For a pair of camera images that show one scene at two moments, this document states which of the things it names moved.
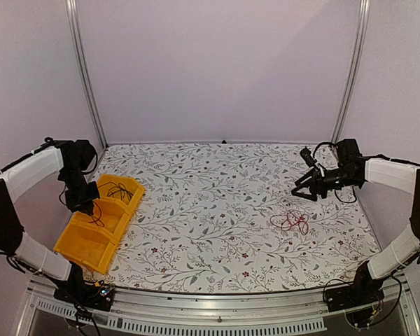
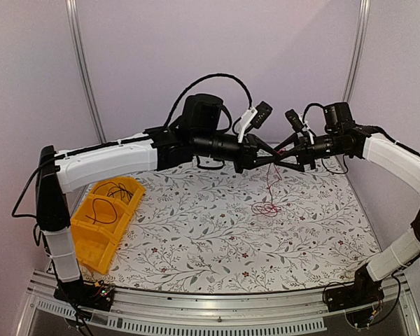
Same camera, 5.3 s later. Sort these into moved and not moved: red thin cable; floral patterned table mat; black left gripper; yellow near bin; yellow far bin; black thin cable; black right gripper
Moved: black left gripper; black right gripper; red thin cable
Not moved: yellow near bin; floral patterned table mat; black thin cable; yellow far bin
